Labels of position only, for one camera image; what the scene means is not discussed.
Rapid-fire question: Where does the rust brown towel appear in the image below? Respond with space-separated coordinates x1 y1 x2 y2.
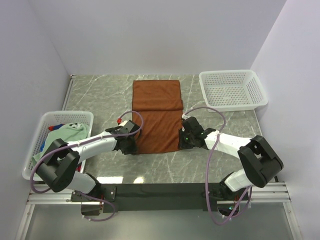
132 80 184 154

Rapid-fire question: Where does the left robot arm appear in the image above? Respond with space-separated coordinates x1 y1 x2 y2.
33 120 141 201

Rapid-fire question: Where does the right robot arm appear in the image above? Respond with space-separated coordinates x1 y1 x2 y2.
178 116 284 200

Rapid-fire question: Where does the mint green towel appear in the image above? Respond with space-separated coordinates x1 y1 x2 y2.
31 122 90 167

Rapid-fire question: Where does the white empty basket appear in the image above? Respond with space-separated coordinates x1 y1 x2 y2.
199 69 268 112

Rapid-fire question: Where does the white laundry basket with clothes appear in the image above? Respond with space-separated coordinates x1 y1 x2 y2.
22 110 94 180

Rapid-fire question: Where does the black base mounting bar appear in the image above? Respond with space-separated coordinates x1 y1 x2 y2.
71 182 246 212

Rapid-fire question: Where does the red patterned cloth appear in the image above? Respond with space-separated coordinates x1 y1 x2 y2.
48 123 64 132

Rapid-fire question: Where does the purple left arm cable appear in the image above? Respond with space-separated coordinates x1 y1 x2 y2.
29 110 144 222

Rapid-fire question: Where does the aluminium table edge rail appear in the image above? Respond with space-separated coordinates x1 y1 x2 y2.
61 74 77 111

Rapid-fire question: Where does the aluminium front frame rail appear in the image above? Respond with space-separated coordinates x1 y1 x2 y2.
16 182 303 240

